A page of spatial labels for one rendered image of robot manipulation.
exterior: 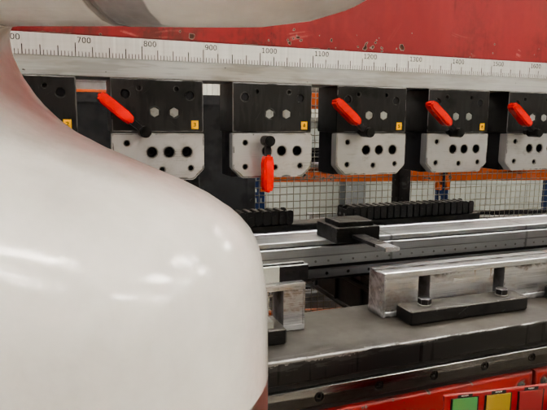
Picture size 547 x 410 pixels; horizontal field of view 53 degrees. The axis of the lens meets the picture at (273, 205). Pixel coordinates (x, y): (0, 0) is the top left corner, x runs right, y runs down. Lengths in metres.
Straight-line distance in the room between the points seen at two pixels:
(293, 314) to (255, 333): 0.92
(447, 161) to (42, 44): 0.77
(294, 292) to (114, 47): 0.54
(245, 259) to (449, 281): 1.11
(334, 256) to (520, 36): 0.64
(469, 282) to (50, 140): 1.17
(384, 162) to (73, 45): 0.59
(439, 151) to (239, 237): 1.01
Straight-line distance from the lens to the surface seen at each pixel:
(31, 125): 0.17
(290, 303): 1.07
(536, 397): 1.08
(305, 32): 1.02
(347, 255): 1.40
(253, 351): 0.16
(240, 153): 0.96
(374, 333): 1.10
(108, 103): 0.88
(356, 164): 1.05
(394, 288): 1.17
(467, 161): 1.20
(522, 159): 1.30
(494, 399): 1.03
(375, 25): 1.08
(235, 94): 0.96
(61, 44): 0.93
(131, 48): 0.93
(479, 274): 1.30
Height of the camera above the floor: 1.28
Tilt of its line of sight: 9 degrees down
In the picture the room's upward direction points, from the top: 1 degrees clockwise
